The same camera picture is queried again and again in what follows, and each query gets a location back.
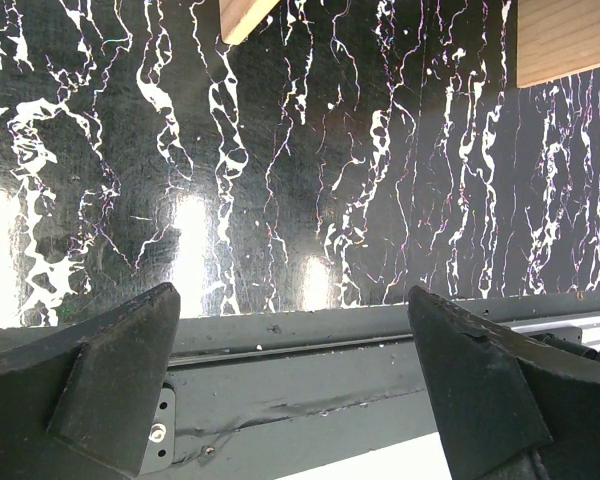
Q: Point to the wooden two-tier shelf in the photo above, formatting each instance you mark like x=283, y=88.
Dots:
x=565, y=40

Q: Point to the black marble mat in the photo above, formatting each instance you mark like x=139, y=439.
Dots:
x=346, y=151

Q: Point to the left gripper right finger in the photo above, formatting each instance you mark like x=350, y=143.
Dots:
x=506, y=405

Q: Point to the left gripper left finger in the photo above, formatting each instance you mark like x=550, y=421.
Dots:
x=79, y=403

